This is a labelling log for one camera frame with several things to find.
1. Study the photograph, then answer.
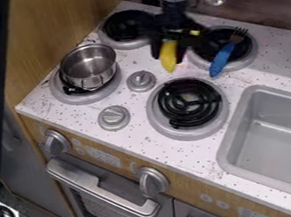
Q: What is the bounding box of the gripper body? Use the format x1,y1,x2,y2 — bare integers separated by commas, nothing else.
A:
146,2,212,51

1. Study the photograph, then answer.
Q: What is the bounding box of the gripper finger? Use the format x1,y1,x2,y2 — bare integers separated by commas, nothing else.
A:
173,37,193,65
148,33,166,61

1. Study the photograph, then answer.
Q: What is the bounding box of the yellow toy banana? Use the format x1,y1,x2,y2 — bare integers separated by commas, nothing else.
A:
157,38,183,75

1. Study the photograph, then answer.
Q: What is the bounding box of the blue brush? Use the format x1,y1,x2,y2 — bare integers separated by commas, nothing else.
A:
202,25,256,79

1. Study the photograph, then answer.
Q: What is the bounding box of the toy stove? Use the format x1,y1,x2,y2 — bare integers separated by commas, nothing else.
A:
39,0,271,159

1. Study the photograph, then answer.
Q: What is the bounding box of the silver pot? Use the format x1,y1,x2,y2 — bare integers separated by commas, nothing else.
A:
55,40,123,96

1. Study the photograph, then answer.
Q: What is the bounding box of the toy sink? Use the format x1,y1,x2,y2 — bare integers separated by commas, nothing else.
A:
206,79,291,217

